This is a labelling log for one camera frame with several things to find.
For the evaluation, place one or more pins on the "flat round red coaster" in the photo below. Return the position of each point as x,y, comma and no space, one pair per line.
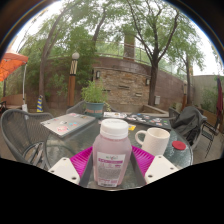
179,145

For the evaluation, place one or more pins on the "dark metal chair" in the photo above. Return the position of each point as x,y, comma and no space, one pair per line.
200,136

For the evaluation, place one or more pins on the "grey wall utility box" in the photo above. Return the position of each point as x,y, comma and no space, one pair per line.
157,100

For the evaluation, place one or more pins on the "black backpack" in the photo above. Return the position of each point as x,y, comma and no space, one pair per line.
188,123

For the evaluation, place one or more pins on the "white ceramic mug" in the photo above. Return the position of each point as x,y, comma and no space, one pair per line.
155,141

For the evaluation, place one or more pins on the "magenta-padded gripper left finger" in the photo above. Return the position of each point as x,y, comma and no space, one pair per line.
80,161

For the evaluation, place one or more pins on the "white umbrella base block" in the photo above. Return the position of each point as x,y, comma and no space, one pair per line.
24,107

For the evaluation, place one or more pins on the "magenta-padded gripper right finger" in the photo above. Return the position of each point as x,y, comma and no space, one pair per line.
146,160

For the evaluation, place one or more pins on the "green plant in teal pot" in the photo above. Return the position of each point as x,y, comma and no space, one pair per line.
94,100

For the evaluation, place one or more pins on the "orange patio umbrella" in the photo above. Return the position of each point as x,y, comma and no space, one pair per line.
11,65

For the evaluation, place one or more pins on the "black wall lantern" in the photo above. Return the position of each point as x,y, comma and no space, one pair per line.
147,82
98,74

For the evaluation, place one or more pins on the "brown lamp post white globe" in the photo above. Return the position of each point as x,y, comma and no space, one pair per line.
72,83

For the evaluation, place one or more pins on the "grey wicker armchair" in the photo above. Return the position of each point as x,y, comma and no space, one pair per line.
20,133

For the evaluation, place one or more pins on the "blue yellow striped cone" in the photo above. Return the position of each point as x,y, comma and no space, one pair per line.
40,105

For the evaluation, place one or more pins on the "silver laptop with stickers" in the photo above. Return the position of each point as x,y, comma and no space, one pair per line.
66,124

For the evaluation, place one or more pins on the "pink drink bottle white cap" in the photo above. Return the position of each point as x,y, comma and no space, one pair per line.
111,153

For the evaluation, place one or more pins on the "black laptop with stickers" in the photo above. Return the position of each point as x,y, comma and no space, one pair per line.
150,120

